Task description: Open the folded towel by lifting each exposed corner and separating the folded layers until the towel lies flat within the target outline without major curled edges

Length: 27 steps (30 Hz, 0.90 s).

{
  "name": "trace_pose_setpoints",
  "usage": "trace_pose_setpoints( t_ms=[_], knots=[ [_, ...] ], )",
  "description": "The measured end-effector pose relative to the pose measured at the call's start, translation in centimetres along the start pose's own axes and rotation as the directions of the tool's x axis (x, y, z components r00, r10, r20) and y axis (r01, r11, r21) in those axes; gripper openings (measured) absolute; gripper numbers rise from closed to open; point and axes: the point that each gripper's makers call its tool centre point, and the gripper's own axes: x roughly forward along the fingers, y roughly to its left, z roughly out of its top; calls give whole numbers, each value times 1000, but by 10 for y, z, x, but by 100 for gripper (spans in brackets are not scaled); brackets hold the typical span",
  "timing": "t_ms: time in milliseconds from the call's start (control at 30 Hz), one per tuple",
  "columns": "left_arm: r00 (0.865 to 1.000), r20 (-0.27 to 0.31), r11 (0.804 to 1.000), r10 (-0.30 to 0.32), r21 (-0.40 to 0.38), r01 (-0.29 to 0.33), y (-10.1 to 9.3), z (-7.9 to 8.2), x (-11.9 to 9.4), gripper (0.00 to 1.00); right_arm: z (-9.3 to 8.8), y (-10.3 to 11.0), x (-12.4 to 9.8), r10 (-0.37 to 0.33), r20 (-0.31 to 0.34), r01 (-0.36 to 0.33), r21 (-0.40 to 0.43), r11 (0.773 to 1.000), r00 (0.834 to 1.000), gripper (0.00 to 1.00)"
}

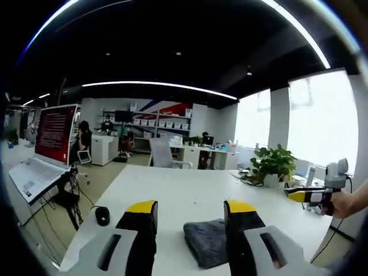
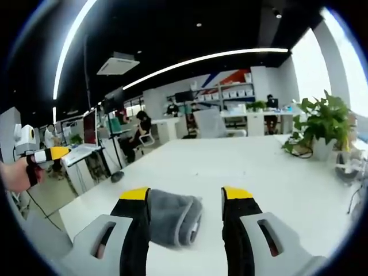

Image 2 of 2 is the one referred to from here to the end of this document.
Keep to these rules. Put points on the grey towel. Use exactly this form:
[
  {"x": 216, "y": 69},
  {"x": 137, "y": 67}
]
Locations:
[{"x": 175, "y": 215}]

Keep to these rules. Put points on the person's left hand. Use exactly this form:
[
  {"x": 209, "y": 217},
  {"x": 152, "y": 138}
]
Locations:
[{"x": 20, "y": 174}]

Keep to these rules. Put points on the white side desk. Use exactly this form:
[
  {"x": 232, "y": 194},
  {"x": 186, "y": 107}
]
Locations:
[{"x": 83, "y": 164}]

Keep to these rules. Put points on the red screen monitor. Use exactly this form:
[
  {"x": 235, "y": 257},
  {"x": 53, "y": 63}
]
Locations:
[{"x": 90, "y": 128}]

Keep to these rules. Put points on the black monitor on stand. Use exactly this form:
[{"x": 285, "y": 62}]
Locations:
[{"x": 113, "y": 99}]

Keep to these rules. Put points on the ceiling air conditioner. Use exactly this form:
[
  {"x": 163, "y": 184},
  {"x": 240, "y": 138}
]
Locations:
[{"x": 118, "y": 63}]

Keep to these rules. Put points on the white office chair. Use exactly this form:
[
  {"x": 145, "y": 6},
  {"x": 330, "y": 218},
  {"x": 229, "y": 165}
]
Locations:
[{"x": 211, "y": 123}]

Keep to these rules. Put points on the small green plant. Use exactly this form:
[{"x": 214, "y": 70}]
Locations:
[{"x": 256, "y": 105}]

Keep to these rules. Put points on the green potted plant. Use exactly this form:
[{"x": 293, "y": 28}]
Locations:
[{"x": 323, "y": 123}]

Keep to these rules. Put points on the white storage shelf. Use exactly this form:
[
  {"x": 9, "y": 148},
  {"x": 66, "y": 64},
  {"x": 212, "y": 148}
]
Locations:
[{"x": 227, "y": 92}]

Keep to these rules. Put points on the black computer monitor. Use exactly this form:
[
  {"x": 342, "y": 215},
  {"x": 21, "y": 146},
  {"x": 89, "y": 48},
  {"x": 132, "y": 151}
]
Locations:
[{"x": 184, "y": 96}]

